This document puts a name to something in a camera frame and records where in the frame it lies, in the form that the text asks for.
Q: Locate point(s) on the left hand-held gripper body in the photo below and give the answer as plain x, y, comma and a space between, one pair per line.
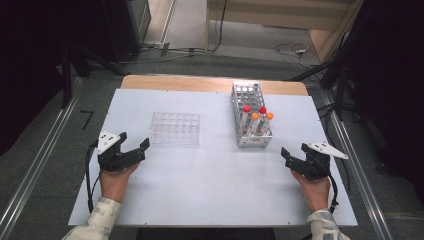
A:
111, 160

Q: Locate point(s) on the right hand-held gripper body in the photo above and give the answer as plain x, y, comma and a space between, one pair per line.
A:
313, 168

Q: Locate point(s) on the clear acrylic tube rack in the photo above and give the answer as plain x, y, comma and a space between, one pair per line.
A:
175, 128

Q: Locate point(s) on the orange cap test tube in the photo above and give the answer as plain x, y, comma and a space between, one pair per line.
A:
269, 116
255, 116

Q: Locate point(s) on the red cap test tube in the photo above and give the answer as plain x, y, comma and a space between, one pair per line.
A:
262, 110
246, 109

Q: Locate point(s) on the white metal tube rack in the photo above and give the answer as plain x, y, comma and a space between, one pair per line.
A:
246, 93

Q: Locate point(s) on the person's left hand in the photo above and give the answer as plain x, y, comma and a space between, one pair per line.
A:
115, 185

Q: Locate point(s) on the person's right hand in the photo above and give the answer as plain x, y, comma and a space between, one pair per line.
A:
315, 195

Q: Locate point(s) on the black metal stand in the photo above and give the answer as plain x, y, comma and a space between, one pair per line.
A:
66, 76
338, 90

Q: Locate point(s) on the black curtain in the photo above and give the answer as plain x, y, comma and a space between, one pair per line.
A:
393, 83
30, 66

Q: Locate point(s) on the dark grey cabinet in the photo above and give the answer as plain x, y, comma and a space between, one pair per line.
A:
133, 23

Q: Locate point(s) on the light wooden desk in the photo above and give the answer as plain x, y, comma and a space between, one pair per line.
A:
266, 13

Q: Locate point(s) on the metal floor rail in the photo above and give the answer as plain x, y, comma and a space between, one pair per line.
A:
36, 166
360, 176

